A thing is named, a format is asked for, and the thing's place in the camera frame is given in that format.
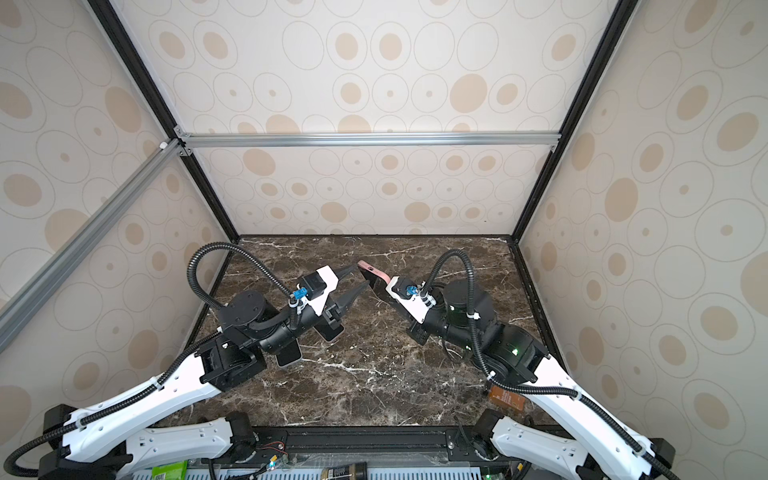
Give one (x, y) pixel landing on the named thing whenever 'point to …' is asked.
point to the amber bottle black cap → (498, 394)
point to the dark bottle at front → (349, 471)
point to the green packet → (173, 471)
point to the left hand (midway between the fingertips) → (364, 276)
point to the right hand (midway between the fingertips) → (398, 298)
